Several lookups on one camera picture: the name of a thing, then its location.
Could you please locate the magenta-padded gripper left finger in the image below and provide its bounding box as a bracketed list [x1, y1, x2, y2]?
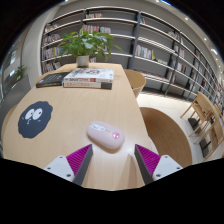
[43, 143, 94, 187]

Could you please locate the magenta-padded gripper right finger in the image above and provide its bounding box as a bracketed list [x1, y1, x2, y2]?
[134, 143, 184, 185]

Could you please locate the pink computer mouse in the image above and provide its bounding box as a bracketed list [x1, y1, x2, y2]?
[86, 120, 126, 150]

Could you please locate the group of slatted wooden chairs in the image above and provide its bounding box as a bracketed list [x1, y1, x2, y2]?
[179, 91, 224, 162]

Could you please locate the white illustrated cover book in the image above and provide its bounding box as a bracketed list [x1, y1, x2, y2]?
[63, 68, 115, 84]

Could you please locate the thick book red-lettered spine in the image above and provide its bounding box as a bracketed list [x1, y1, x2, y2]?
[63, 80, 113, 91]

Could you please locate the green potted plant white pot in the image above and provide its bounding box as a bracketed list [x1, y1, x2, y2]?
[58, 26, 123, 69]

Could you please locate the grey wall bookshelf unit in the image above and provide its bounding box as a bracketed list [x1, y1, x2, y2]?
[40, 5, 224, 108]

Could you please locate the black fuzzy-creature mouse pad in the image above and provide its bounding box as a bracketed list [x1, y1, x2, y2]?
[17, 100, 54, 140]

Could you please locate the group of ceiling lights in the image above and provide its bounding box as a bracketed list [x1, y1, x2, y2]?
[161, 0, 219, 56]

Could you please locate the black hardcover book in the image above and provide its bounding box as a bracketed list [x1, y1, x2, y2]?
[35, 72, 71, 89]

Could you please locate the small green background plant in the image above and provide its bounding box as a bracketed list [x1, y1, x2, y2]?
[13, 64, 30, 82]

